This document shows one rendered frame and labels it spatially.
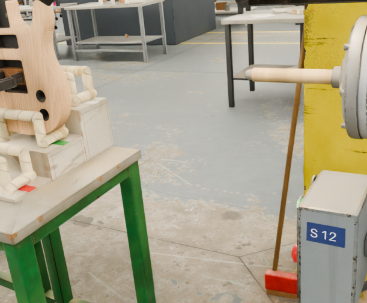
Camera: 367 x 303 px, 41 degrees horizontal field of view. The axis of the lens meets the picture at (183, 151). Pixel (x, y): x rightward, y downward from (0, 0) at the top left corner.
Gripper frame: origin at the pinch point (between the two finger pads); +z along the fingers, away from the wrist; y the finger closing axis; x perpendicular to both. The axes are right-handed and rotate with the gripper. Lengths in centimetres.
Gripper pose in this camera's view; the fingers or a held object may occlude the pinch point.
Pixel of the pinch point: (11, 77)
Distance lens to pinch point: 157.1
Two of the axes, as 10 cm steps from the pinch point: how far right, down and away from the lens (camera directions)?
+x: -0.9, -9.2, -3.7
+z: 4.9, -3.7, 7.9
